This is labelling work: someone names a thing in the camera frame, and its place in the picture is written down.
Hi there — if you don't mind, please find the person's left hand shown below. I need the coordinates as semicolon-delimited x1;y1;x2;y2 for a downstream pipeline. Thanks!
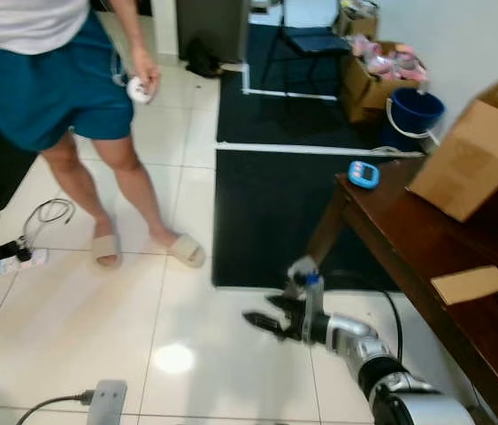
129;49;161;94

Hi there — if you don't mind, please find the beige slipper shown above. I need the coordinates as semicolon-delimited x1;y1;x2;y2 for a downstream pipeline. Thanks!
90;232;124;270
165;232;207;269

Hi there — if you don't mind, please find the blue digital timer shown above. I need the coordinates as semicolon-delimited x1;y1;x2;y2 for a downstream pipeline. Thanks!
348;160;381;190

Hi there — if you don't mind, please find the dark wooden table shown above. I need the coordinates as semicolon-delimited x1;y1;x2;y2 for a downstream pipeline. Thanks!
306;158;498;425

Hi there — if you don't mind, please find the flat cardboard piece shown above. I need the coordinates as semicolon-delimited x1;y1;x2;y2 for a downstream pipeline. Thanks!
430;265;498;307

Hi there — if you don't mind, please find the blue bucket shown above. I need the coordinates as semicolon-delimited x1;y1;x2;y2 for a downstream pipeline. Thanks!
381;86;447;153

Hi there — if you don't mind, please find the cardboard box of pink packages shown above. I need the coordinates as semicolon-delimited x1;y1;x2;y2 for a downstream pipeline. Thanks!
341;37;429;125

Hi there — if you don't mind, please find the plain cardboard box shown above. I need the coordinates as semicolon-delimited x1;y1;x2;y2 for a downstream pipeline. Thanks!
406;71;498;223

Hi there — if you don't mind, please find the white power strip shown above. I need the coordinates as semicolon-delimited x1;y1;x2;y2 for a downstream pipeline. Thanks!
0;237;50;277

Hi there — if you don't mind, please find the black bag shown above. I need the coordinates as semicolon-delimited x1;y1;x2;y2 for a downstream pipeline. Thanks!
184;35;225;79

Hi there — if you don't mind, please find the black folding chair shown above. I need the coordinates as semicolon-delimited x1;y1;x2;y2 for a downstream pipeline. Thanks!
260;0;353;100

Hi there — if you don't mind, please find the dark grey cabinet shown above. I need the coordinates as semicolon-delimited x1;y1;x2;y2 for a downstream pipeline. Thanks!
174;0;251;65

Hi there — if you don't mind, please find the person in blue shorts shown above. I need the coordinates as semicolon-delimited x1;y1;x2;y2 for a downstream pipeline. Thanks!
0;0;207;270

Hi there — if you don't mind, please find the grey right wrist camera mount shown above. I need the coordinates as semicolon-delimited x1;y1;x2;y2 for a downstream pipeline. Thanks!
286;256;326;346

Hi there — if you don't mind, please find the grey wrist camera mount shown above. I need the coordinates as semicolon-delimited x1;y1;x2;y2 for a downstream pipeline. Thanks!
87;380;129;425
286;256;326;346

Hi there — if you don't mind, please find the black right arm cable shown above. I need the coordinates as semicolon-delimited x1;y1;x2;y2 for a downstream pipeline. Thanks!
324;268;405;364

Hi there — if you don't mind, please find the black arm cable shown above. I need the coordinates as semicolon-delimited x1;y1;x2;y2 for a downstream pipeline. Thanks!
324;268;405;364
16;390;96;425

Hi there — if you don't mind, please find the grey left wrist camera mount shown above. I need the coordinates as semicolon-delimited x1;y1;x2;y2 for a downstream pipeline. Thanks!
87;380;129;425

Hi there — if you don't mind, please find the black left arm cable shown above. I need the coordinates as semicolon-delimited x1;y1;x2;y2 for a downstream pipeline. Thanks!
16;390;96;425

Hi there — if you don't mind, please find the black looped cable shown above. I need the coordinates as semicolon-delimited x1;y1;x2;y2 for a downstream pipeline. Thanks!
20;197;77;253

